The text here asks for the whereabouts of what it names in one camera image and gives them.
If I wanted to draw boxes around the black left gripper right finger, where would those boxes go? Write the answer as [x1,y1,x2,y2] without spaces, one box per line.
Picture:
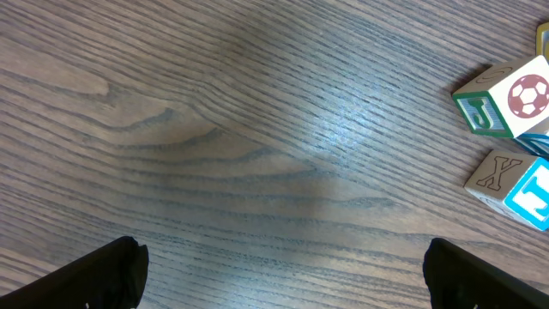
[423,238,548,309]

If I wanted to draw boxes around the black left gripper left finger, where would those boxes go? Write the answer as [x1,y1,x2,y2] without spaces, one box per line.
[1,236,149,309]

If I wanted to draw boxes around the red picture far-left block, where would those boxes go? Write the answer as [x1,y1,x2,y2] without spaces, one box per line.
[535,22,549,60]

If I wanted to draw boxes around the brown circle picture block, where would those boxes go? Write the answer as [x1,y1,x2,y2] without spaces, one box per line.
[452,55,548,138]

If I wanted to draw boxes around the blue letter wooden block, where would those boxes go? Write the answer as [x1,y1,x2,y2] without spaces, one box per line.
[464,150,548,231]

